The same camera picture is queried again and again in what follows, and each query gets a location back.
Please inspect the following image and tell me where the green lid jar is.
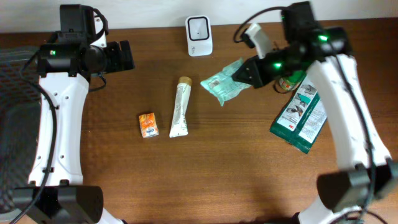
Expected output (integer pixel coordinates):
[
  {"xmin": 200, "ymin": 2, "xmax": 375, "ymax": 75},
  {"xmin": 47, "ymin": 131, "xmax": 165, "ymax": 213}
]
[{"xmin": 279, "ymin": 70, "xmax": 306, "ymax": 91}]

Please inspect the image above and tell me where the green 3M wipes packet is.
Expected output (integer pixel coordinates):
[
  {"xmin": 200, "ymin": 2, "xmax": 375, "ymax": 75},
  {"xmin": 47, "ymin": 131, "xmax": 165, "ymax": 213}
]
[{"xmin": 269, "ymin": 77, "xmax": 327, "ymax": 154}]

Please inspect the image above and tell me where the mint green small packet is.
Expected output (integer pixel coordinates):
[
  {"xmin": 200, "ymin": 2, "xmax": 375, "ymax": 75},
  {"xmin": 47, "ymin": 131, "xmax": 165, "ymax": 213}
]
[{"xmin": 200, "ymin": 58, "xmax": 251, "ymax": 106}]

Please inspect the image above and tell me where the small orange box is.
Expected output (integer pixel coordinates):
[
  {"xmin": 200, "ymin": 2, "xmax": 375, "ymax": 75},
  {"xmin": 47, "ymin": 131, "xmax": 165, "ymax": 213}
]
[{"xmin": 139, "ymin": 113, "xmax": 159, "ymax": 138}]

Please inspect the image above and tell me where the white tube with tan cap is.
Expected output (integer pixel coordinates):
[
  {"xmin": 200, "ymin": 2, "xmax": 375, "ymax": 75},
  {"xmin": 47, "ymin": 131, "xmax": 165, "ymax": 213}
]
[{"xmin": 169, "ymin": 77, "xmax": 192, "ymax": 138}]

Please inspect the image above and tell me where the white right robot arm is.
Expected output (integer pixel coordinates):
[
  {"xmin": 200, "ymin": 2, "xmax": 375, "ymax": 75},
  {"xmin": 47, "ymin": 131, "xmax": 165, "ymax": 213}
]
[{"xmin": 233, "ymin": 1, "xmax": 397, "ymax": 223}]

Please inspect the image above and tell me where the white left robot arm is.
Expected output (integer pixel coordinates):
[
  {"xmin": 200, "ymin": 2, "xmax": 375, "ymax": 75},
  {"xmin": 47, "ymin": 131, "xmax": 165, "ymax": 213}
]
[{"xmin": 14, "ymin": 4, "xmax": 135, "ymax": 223}]

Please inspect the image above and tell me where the white barcode scanner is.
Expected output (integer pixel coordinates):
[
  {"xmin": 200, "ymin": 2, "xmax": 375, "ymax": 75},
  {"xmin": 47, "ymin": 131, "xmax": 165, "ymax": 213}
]
[{"xmin": 185, "ymin": 16, "xmax": 213, "ymax": 57}]

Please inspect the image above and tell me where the grey plastic basket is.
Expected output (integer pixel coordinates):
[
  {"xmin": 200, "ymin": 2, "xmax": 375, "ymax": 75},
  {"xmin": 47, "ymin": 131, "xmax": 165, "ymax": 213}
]
[{"xmin": 1, "ymin": 46, "xmax": 40, "ymax": 213}]

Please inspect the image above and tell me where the black right camera cable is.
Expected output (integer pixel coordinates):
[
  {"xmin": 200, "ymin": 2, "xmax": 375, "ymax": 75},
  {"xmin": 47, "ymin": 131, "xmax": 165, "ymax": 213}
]
[{"xmin": 233, "ymin": 6, "xmax": 389, "ymax": 224}]

